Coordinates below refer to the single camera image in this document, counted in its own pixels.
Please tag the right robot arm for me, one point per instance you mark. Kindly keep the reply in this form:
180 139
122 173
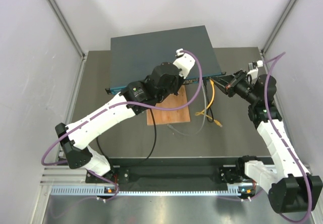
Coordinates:
291 188

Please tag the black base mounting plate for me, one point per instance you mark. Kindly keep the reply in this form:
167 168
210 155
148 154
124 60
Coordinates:
210 169

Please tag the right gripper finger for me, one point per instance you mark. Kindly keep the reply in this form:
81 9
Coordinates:
223 86
223 78

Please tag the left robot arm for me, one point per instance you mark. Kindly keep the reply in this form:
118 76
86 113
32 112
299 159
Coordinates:
135 98

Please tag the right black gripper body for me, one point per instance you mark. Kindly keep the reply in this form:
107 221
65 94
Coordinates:
240 87

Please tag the dark grey network switch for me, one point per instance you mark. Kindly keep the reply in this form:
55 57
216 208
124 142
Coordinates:
133 57

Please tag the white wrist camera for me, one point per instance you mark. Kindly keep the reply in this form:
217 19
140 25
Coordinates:
253 68
184 62

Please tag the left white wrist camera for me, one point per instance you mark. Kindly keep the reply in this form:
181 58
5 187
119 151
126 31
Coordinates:
184 62

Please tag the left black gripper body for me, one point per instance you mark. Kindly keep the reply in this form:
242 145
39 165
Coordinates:
177 85

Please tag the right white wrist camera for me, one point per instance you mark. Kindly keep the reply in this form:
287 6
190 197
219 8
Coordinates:
253 68

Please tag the grey slotted cable duct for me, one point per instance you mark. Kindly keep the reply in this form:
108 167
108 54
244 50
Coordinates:
230 190

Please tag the wooden board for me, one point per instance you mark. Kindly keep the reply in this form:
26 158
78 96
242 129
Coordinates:
172 117

